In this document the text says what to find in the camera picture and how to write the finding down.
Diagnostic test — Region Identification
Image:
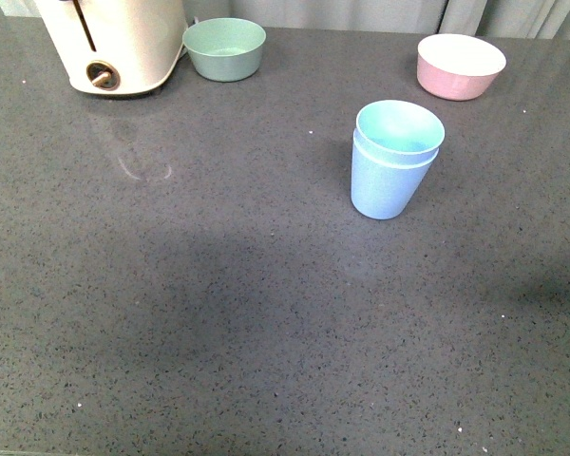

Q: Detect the blue cup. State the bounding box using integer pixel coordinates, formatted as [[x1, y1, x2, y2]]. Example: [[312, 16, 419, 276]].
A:
[[354, 100, 446, 167], [351, 128, 439, 219]]

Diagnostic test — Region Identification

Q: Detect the green bowl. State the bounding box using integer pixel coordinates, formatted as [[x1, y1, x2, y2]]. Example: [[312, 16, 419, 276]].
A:
[[182, 18, 267, 83]]

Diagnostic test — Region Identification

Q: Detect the pink bowl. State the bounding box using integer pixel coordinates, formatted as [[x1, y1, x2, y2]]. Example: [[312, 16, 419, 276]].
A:
[[417, 33, 506, 101]]

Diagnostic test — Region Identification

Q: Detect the cream white toaster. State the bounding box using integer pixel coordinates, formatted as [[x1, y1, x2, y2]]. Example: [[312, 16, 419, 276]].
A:
[[36, 0, 188, 96]]

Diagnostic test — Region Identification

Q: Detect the grey curtain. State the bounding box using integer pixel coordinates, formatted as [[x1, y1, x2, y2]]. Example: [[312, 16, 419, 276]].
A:
[[0, 0, 570, 41]]

